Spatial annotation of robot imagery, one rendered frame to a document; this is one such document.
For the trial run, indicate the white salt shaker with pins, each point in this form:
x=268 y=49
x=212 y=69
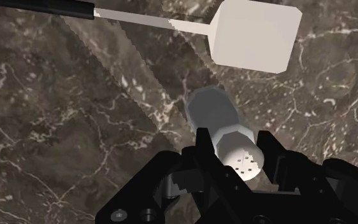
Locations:
x=225 y=130

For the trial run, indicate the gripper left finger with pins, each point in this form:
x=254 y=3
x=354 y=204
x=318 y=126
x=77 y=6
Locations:
x=203 y=161

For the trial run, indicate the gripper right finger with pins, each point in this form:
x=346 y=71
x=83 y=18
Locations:
x=290 y=167

